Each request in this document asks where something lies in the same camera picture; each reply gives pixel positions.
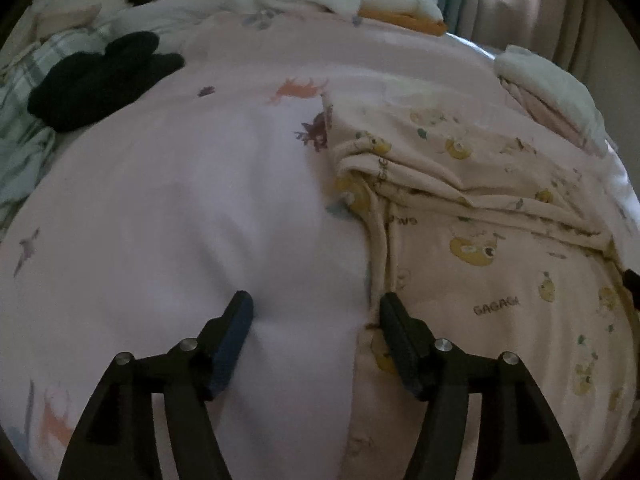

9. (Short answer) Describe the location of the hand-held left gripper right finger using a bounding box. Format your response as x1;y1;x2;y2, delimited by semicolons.
378;292;582;480

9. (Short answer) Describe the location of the cream duck print garment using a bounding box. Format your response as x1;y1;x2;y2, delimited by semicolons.
320;92;637;480

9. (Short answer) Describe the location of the white folded cloth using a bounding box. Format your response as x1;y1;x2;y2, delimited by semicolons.
494;45;614;157

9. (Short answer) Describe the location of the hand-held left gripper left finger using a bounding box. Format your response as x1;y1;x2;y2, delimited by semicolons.
57;290;255;480

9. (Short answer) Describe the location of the pink curtain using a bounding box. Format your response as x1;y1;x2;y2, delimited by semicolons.
457;0;618;93

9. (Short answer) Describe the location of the plaid cloth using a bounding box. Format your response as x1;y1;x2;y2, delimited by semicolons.
0;25;117;223

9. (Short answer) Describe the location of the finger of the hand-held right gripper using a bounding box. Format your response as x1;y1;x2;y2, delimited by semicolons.
620;269;640;312

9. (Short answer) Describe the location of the white plush toy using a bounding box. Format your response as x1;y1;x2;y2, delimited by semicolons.
31;0;168;41

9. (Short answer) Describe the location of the pink dinosaur print bed sheet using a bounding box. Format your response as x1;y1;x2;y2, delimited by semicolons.
0;10;640;480

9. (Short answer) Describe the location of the black cloth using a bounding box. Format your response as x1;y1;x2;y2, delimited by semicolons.
27;31;186;133

